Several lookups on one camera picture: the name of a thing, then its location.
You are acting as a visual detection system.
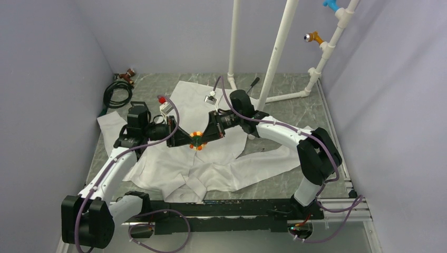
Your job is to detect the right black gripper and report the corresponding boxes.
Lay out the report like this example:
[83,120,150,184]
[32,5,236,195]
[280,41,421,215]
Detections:
[198,111,242,145]

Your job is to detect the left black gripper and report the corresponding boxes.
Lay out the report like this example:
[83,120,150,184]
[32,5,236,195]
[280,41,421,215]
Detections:
[142,116,195,148]

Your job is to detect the orange yellow flower brooch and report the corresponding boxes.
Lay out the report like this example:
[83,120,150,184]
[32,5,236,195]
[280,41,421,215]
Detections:
[189,131,207,151]

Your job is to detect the white button shirt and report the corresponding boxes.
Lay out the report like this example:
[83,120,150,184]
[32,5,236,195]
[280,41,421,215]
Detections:
[97,81,300,202]

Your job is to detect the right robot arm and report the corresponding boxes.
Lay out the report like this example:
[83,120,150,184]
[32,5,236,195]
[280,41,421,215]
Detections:
[191,90,342,219]

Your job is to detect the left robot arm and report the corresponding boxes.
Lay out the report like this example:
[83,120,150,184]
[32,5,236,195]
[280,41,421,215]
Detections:
[61,102,180,252]

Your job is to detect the brown toy figure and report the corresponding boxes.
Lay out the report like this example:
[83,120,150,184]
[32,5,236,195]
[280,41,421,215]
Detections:
[118,69,135,85]

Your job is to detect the orange hook on rack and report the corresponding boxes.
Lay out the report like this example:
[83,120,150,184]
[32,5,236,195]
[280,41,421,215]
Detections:
[304,31,324,45]

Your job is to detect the blue hook on rack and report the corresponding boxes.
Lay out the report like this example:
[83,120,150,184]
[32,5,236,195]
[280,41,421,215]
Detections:
[323,0,340,13]

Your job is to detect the white pvc pipe rack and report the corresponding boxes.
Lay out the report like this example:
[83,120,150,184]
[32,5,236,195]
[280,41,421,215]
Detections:
[227,0,361,140]

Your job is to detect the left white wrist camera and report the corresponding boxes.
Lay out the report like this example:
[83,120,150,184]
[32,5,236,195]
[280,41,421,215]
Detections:
[158,97,173,115]

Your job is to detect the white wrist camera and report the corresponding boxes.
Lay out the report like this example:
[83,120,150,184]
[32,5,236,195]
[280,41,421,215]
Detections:
[158,97,173,115]
[204,90,218,105]

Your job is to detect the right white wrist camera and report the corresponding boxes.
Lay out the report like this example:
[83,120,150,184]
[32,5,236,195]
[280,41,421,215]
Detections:
[204,90,218,105]

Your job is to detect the coiled black cable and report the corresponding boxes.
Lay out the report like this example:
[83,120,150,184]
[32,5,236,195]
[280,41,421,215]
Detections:
[103,81,134,109]

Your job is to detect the black handled screwdriver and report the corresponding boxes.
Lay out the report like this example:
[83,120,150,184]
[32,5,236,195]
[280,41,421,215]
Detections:
[246,77,260,93]

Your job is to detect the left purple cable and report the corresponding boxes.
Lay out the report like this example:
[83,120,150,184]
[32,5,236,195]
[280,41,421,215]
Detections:
[74,95,191,253]

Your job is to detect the purple cable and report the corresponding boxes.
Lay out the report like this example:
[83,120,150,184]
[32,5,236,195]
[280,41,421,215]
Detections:
[213,75,364,245]
[74,95,191,253]

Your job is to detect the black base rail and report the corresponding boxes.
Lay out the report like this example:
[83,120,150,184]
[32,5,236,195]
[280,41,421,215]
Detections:
[126,191,324,235]

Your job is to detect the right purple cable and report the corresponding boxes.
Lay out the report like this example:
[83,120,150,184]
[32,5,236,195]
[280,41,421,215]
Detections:
[213,75,364,245]

